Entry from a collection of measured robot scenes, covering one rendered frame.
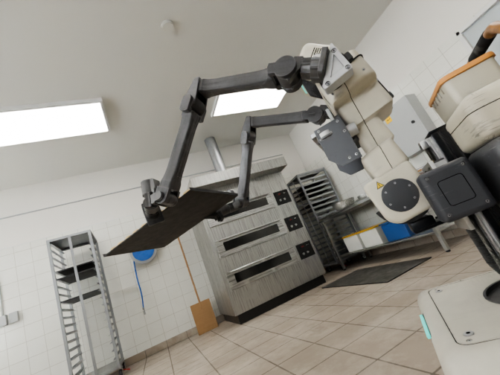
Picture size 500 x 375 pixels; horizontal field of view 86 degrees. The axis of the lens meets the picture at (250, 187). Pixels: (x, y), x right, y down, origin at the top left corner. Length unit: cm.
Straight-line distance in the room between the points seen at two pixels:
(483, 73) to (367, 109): 31
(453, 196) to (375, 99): 40
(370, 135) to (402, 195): 23
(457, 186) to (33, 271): 487
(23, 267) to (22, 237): 43
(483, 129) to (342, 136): 36
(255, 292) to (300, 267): 77
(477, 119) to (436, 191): 20
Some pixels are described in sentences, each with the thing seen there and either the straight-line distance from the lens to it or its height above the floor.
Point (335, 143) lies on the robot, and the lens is 98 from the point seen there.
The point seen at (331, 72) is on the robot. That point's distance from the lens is 94.
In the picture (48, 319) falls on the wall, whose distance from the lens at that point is 488.
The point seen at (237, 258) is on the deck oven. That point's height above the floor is 78.
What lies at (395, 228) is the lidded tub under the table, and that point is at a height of 37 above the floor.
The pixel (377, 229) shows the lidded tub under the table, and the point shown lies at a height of 43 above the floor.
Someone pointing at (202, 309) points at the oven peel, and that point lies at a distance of 444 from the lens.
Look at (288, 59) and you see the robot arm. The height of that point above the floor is 119.
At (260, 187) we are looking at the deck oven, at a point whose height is 168.
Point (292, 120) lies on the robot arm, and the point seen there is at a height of 121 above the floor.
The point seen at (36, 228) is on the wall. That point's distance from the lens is 513.
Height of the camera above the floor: 63
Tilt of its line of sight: 15 degrees up
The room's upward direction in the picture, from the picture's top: 22 degrees counter-clockwise
